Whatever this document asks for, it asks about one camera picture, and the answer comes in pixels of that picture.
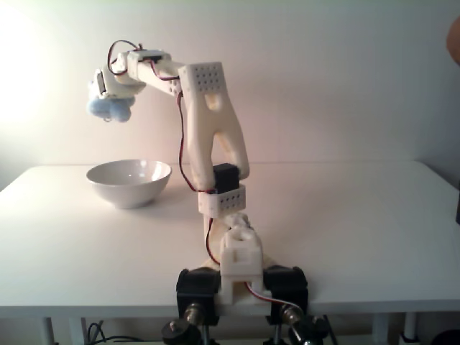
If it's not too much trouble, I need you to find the skyblue plush doll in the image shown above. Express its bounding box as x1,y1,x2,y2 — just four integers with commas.
85,95,136,124

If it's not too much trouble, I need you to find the white ceramic bowl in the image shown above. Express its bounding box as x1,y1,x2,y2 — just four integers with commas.
86,160,173,209

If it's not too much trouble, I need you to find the person's hand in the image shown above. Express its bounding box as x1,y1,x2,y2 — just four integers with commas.
446,16,460,67

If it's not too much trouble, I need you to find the black table clamp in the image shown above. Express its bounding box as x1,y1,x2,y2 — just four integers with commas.
160,267,221,345
264,264,339,345

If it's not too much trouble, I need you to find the white table leg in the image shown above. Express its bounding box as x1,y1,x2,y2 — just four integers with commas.
372,312,420,345
42,316,88,345

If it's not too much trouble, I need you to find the red white base cable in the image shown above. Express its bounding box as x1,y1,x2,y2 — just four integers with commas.
244,280,301,312

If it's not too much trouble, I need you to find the black cable under table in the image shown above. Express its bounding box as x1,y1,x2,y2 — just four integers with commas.
86,321,159,345

